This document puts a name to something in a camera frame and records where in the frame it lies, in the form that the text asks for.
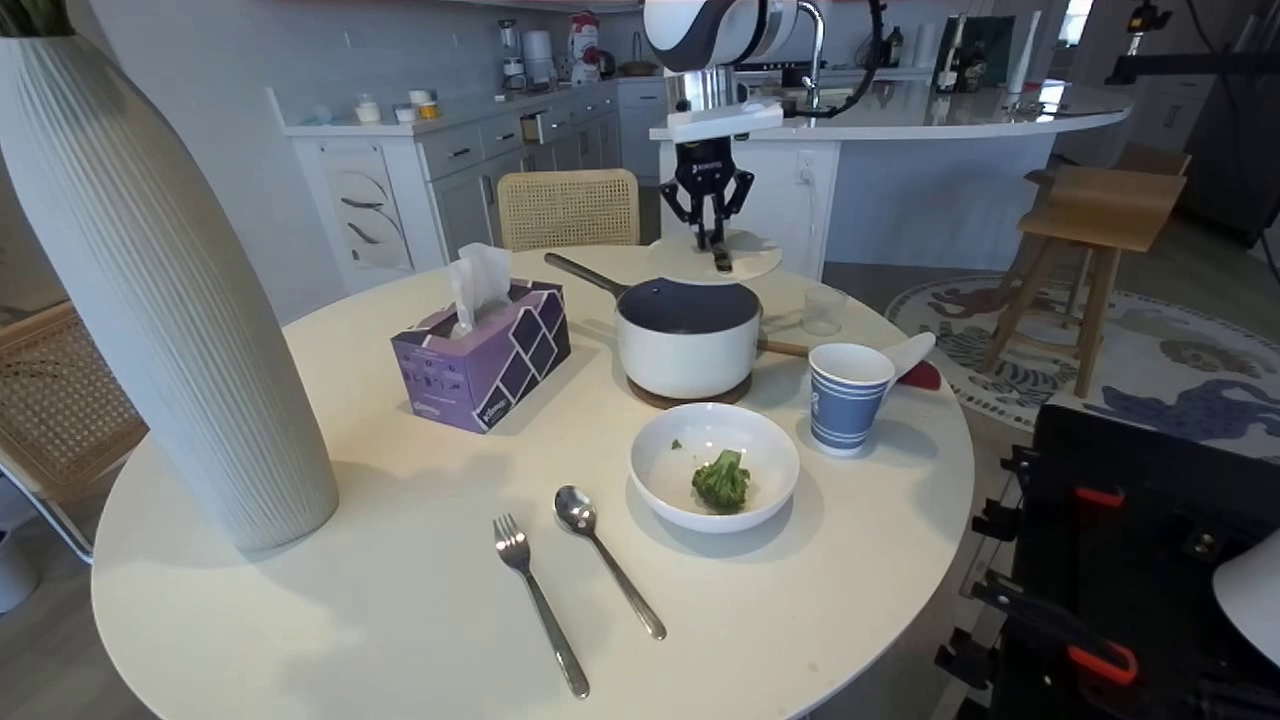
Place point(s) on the blue white paper cup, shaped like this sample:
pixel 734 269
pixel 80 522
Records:
pixel 848 386

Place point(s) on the patterned round rug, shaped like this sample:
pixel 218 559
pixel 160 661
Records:
pixel 1161 367

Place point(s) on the white kitchen island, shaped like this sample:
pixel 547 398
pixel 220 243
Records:
pixel 906 177

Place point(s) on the woven cane chair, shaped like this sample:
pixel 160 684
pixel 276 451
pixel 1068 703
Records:
pixel 64 424

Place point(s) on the red silicone spatula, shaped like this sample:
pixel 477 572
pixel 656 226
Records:
pixel 911 360

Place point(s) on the beige upholstered chair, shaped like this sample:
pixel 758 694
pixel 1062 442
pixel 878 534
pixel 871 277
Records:
pixel 556 211

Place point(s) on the white ceramic bowl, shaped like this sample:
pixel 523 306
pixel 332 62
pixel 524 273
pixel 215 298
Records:
pixel 679 442

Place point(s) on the white pot with handle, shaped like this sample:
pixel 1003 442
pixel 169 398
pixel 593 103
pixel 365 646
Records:
pixel 679 334

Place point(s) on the silver spoon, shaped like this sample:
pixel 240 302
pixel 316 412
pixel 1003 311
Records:
pixel 578 515

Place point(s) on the black equipment cart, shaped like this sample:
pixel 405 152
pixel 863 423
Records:
pixel 1109 607

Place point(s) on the white ribbed floor vase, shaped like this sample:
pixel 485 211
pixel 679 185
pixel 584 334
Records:
pixel 165 289

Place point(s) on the silver fork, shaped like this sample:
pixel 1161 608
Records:
pixel 516 555

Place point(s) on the white paper napkin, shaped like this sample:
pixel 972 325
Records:
pixel 831 316

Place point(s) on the purple tissue box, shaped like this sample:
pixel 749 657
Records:
pixel 477 356

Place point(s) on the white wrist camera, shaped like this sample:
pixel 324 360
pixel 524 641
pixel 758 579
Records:
pixel 725 121

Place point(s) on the round wooden trivet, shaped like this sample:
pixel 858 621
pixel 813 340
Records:
pixel 690 392

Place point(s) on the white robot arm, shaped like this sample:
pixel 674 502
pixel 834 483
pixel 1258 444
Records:
pixel 700 41

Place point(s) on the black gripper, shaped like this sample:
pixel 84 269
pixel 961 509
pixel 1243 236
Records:
pixel 704 189

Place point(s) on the green broccoli piece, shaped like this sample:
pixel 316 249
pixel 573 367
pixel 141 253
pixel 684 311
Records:
pixel 725 483

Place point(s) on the white kitchen cabinet counter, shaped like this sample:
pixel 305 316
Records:
pixel 405 192

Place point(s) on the wooden bar stool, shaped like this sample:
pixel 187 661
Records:
pixel 1105 214

